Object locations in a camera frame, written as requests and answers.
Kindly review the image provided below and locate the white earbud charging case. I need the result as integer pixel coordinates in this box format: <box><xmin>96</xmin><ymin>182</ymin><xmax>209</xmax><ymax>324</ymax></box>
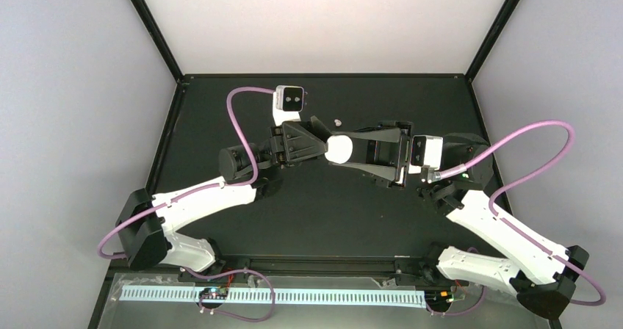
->
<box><xmin>324</xmin><ymin>134</ymin><xmax>353</xmax><ymax>165</ymax></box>

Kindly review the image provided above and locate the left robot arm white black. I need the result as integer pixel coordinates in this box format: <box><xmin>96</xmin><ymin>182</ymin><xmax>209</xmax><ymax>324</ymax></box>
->
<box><xmin>112</xmin><ymin>117</ymin><xmax>332</xmax><ymax>272</ymax></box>

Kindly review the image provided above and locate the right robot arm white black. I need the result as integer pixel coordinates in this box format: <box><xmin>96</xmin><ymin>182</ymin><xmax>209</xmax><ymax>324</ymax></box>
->
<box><xmin>325</xmin><ymin>123</ymin><xmax>589</xmax><ymax>320</ymax></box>

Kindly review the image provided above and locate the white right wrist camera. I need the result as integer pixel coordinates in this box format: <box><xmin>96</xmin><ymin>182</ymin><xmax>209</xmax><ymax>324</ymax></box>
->
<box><xmin>408</xmin><ymin>135</ymin><xmax>443</xmax><ymax>174</ymax></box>

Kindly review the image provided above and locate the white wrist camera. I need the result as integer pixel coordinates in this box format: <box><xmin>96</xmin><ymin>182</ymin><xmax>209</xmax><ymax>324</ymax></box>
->
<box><xmin>408</xmin><ymin>135</ymin><xmax>443</xmax><ymax>174</ymax></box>
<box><xmin>272</xmin><ymin>85</ymin><xmax>306</xmax><ymax>126</ymax></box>

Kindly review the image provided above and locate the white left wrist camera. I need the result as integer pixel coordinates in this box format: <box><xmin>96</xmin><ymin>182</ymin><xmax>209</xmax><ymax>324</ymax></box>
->
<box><xmin>272</xmin><ymin>85</ymin><xmax>306</xmax><ymax>126</ymax></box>

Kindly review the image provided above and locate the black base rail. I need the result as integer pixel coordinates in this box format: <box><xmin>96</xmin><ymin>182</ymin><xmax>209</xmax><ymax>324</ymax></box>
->
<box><xmin>109</xmin><ymin>253</ymin><xmax>439</xmax><ymax>277</ymax></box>

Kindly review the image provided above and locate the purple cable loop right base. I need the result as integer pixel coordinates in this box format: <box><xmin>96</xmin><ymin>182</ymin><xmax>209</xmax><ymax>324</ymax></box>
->
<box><xmin>424</xmin><ymin>283</ymin><xmax>489</xmax><ymax>317</ymax></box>

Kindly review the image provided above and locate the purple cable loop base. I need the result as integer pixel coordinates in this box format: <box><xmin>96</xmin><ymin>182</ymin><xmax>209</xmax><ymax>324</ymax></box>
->
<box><xmin>424</xmin><ymin>283</ymin><xmax>489</xmax><ymax>317</ymax></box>
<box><xmin>184</xmin><ymin>267</ymin><xmax>277</xmax><ymax>324</ymax></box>

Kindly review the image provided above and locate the white slotted cable duct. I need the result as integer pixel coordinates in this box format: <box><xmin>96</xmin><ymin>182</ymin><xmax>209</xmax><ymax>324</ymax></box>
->
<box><xmin>118</xmin><ymin>285</ymin><xmax>425</xmax><ymax>308</ymax></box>

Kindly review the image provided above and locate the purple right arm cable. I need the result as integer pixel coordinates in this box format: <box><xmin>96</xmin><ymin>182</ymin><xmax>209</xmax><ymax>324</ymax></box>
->
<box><xmin>431</xmin><ymin>120</ymin><xmax>608</xmax><ymax>307</ymax></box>

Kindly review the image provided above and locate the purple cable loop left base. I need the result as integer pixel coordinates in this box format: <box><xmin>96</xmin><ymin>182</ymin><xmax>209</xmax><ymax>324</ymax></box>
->
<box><xmin>184</xmin><ymin>267</ymin><xmax>277</xmax><ymax>324</ymax></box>

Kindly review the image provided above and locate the black frame post right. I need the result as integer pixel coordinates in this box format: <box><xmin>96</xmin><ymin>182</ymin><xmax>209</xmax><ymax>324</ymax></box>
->
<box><xmin>465</xmin><ymin>0</ymin><xmax>521</xmax><ymax>83</ymax></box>

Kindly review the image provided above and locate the black frame post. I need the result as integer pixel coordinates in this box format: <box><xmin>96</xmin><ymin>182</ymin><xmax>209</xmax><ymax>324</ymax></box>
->
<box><xmin>129</xmin><ymin>0</ymin><xmax>184</xmax><ymax>82</ymax></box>
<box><xmin>465</xmin><ymin>0</ymin><xmax>521</xmax><ymax>83</ymax></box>

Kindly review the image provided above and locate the black frame post left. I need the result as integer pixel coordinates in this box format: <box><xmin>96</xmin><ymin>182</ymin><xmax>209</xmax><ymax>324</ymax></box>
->
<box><xmin>129</xmin><ymin>0</ymin><xmax>184</xmax><ymax>82</ymax></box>

